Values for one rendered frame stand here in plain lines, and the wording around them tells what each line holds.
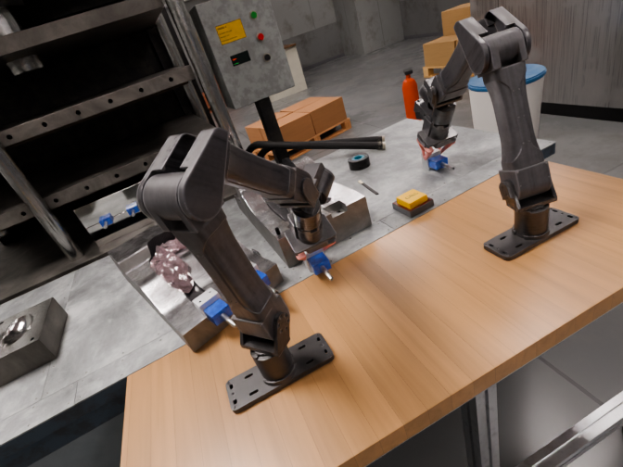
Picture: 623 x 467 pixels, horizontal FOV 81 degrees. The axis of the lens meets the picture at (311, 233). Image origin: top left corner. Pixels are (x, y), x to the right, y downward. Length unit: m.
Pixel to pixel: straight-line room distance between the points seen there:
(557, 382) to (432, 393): 1.05
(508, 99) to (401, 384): 0.55
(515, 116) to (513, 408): 1.06
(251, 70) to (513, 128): 1.17
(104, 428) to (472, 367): 0.83
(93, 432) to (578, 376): 1.52
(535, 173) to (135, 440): 0.89
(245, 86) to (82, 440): 1.34
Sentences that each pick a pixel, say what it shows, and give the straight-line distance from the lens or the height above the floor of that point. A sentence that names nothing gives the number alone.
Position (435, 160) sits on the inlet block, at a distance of 1.21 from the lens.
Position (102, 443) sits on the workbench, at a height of 0.62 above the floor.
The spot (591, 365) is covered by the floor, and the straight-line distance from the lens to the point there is 1.72.
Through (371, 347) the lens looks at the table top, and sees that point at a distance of 0.70.
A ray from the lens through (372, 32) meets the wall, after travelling 10.94.
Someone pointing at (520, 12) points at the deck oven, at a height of 0.84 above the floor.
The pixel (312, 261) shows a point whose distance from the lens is 0.86.
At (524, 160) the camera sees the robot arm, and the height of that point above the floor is 0.97.
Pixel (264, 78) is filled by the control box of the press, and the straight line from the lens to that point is 1.72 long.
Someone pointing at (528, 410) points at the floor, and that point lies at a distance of 1.57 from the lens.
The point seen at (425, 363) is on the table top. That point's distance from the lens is 0.66.
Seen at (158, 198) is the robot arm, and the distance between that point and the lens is 0.48.
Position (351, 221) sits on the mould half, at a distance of 0.97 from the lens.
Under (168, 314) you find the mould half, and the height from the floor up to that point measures 0.86.
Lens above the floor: 1.33
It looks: 30 degrees down
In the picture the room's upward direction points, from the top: 19 degrees counter-clockwise
